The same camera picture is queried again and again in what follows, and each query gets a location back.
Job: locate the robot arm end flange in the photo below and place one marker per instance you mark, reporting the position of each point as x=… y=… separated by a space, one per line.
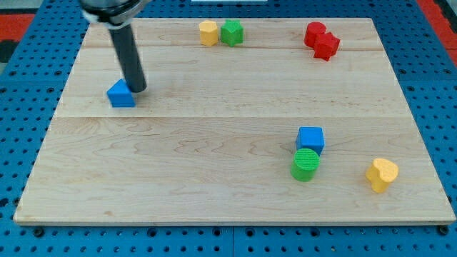
x=113 y=14

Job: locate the blue cube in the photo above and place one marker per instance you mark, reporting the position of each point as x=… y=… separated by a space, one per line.
x=310 y=137

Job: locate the wooden board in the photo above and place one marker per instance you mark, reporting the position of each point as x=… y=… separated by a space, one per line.
x=212 y=139

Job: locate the green cylinder block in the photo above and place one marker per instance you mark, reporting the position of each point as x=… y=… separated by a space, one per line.
x=305 y=164

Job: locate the green star block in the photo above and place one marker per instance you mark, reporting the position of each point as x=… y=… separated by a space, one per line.
x=232 y=32

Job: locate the yellow hexagon block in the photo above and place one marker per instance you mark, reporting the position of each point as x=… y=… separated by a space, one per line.
x=209 y=35

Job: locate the blue triangular block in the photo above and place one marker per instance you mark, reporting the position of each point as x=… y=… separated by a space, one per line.
x=120 y=96

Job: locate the red star block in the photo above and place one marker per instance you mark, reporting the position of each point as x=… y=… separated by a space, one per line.
x=325 y=46

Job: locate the red cylinder block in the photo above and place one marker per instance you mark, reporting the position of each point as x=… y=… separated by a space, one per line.
x=313 y=29

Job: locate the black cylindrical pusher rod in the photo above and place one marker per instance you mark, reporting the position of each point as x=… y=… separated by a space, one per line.
x=128 y=56

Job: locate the yellow heart block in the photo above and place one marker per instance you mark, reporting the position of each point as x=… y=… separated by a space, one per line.
x=381 y=173

